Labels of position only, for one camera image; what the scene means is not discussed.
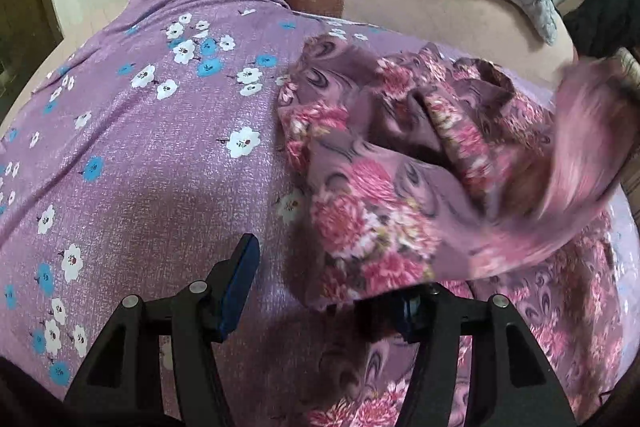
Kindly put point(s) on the dark cloth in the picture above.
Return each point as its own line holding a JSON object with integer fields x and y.
{"x": 602, "y": 14}

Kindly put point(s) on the purple flower print bedsheet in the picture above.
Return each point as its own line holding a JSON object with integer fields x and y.
{"x": 150, "y": 167}

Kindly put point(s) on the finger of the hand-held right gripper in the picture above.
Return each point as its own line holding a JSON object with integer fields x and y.
{"x": 629, "y": 69}

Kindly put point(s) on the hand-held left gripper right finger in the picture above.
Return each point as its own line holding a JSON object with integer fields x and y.
{"x": 411, "y": 309}

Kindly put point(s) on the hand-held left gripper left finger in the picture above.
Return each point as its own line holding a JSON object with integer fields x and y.
{"x": 239, "y": 292}

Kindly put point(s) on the mauve floral printed garment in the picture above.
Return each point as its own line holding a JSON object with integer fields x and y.
{"x": 400, "y": 187}

